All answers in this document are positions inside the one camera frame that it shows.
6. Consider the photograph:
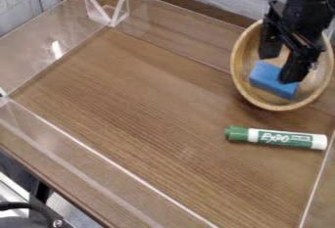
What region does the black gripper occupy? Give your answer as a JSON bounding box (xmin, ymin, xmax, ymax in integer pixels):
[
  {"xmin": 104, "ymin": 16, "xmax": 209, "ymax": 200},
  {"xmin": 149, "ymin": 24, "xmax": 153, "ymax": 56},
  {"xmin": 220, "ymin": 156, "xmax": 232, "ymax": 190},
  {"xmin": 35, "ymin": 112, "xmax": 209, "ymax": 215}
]
[{"xmin": 258, "ymin": 0, "xmax": 335, "ymax": 84}]

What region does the blue foam block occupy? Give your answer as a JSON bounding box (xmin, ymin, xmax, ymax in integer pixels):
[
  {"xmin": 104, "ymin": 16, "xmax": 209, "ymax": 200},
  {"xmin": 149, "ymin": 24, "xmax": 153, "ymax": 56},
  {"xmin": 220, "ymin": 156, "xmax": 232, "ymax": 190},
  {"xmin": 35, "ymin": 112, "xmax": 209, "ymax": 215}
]
[{"xmin": 248, "ymin": 61, "xmax": 299, "ymax": 100}]

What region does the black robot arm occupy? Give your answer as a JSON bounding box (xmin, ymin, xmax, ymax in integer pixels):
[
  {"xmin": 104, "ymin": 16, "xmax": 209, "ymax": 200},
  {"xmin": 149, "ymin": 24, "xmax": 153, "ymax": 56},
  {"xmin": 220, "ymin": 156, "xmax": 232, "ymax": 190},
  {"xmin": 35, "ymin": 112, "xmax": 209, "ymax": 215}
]
[{"xmin": 258, "ymin": 0, "xmax": 335, "ymax": 84}]

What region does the brown wooden bowl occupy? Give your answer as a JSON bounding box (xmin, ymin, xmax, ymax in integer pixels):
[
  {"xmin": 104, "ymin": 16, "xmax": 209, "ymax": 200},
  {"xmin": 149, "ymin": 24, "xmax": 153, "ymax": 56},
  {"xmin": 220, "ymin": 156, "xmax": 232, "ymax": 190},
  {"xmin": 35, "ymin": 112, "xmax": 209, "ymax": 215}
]
[{"xmin": 231, "ymin": 20, "xmax": 335, "ymax": 114}]

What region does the green Expo marker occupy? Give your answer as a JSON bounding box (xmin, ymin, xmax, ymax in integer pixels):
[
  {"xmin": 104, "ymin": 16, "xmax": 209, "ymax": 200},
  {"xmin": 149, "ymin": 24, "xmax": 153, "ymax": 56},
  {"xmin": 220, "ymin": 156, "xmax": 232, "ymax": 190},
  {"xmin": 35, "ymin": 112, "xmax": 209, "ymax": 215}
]
[{"xmin": 224, "ymin": 126, "xmax": 328, "ymax": 151}]

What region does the clear acrylic tray wall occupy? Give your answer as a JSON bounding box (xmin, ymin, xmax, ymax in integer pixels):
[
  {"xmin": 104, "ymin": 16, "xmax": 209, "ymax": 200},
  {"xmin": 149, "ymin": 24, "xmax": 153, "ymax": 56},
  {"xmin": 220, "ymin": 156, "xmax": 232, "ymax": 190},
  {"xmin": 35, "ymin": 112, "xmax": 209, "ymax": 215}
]
[{"xmin": 0, "ymin": 0, "xmax": 335, "ymax": 228}]

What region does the black metal bracket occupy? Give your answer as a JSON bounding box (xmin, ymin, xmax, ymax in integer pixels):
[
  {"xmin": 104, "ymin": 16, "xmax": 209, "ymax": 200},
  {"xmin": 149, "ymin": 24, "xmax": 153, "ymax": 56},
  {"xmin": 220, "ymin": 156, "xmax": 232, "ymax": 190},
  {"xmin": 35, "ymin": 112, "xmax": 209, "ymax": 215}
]
[{"xmin": 41, "ymin": 206, "xmax": 75, "ymax": 228}]

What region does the black cable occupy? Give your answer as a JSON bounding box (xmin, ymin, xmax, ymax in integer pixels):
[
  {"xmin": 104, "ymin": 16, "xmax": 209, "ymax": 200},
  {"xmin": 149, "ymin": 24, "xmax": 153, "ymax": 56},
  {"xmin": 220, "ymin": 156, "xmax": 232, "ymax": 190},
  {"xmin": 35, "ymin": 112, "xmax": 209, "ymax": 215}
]
[{"xmin": 0, "ymin": 201, "xmax": 47, "ymax": 228}]

